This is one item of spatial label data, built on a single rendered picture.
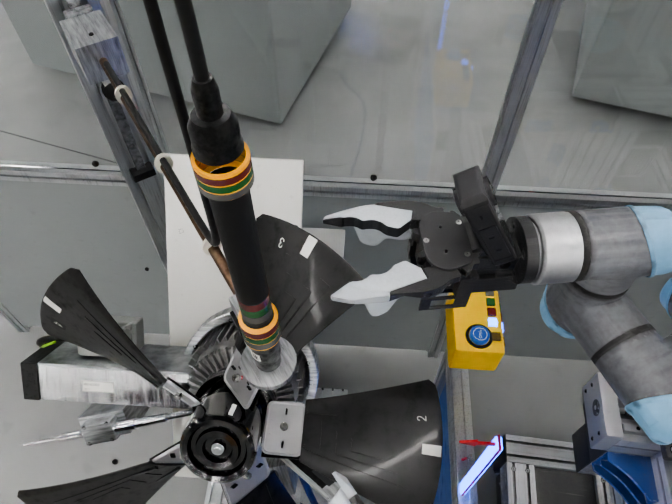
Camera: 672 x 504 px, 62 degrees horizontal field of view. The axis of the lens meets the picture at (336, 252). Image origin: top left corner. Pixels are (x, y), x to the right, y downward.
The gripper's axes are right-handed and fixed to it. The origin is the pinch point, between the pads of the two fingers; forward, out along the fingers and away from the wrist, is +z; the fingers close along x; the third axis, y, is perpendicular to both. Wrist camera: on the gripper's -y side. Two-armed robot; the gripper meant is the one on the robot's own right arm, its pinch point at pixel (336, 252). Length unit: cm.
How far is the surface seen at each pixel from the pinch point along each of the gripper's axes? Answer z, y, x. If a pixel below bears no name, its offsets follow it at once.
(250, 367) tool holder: 10.9, 18.9, -3.2
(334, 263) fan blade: -1.0, 22.0, 13.4
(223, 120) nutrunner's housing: 7.7, -20.4, -3.0
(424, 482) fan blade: -13, 48, -12
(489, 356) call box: -32, 59, 13
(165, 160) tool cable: 21.2, 9.4, 23.9
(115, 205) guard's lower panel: 57, 78, 76
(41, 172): 73, 65, 78
